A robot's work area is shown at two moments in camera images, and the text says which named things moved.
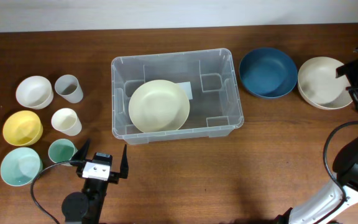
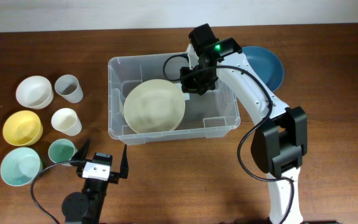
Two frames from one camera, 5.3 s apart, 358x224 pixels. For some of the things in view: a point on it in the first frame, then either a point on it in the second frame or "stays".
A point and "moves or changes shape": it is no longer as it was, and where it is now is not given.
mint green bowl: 20,166 stays
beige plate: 318,84 -> 154,106
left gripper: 114,176 stays
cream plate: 158,106 moves or changes shape
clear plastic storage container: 163,97 stays
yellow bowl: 22,128 stays
